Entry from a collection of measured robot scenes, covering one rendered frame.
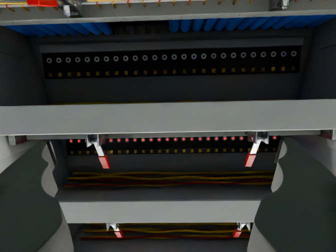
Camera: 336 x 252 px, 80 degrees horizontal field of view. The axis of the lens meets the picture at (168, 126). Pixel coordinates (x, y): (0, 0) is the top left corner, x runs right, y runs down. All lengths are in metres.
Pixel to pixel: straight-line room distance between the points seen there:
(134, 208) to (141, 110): 0.20
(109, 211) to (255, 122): 0.31
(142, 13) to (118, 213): 0.35
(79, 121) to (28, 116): 0.08
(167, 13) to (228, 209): 0.35
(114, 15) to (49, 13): 0.09
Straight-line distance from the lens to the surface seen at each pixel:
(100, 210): 0.44
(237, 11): 0.33
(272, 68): 0.49
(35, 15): 0.37
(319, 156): 0.52
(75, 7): 0.31
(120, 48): 0.46
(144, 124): 0.31
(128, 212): 0.43
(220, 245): 0.68
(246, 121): 0.32
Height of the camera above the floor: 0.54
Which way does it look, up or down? 26 degrees up
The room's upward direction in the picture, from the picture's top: 178 degrees clockwise
